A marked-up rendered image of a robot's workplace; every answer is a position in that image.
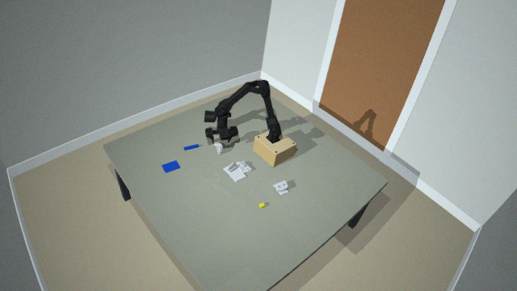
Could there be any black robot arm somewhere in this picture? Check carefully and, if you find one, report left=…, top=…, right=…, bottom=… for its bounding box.
left=204, top=80, right=282, bottom=144

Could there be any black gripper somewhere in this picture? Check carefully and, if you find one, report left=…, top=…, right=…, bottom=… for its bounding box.
left=205, top=121, right=238, bottom=144

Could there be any blue flat rectangular plate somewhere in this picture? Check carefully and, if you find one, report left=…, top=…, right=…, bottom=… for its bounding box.
left=162, top=160, right=181, bottom=173

